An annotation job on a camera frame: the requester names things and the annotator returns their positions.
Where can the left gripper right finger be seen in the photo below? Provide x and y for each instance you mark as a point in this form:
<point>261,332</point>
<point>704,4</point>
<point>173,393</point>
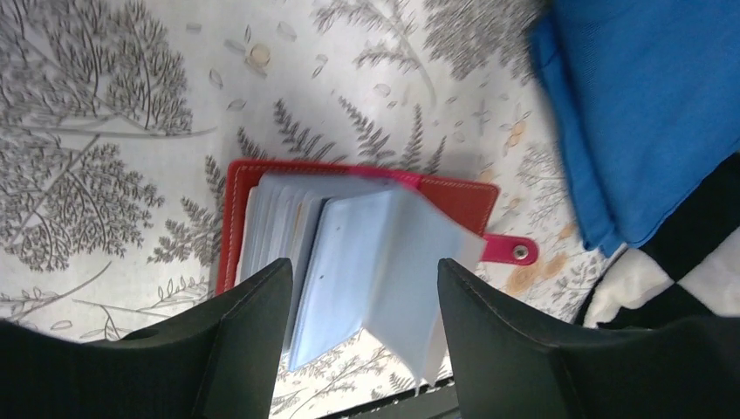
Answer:
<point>501,366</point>

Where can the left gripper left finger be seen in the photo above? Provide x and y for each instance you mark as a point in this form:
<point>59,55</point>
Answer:
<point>216,360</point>

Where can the red leather card holder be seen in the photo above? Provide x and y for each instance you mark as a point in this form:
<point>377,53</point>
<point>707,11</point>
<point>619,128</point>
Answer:
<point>364,244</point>

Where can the black white checkered pillow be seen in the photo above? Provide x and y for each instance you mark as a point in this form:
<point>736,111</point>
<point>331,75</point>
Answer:
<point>690,267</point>

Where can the floral patterned table mat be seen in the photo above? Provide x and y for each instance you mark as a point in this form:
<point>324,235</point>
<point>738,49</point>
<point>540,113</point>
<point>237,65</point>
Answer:
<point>119,120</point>

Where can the blue folded cloth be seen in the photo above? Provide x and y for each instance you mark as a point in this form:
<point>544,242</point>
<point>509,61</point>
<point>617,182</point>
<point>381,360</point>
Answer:
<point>646,98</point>

